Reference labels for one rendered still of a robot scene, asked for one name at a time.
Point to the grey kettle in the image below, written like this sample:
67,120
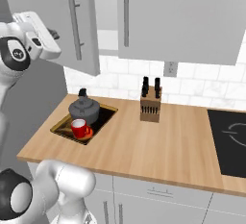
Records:
85,108

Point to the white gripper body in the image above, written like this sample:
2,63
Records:
44,40

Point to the grey wall outlet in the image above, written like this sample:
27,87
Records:
170,69

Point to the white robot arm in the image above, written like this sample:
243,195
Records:
12,74

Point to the black hob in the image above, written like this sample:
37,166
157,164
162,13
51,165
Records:
229,141

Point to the wide grey cabinet door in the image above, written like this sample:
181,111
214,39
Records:
182,16

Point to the open grey cabinet door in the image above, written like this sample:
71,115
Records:
48,6

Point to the grey drawer front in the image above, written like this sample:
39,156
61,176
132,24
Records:
229,204
134,187
104,181

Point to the dark tray with gold rim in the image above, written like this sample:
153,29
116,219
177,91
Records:
105,114

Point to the red mug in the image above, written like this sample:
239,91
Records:
78,129

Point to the grey lower cupboard door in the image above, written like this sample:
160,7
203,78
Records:
96,207
160,213
224,219

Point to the wooden knife block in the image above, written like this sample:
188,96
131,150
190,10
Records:
150,107

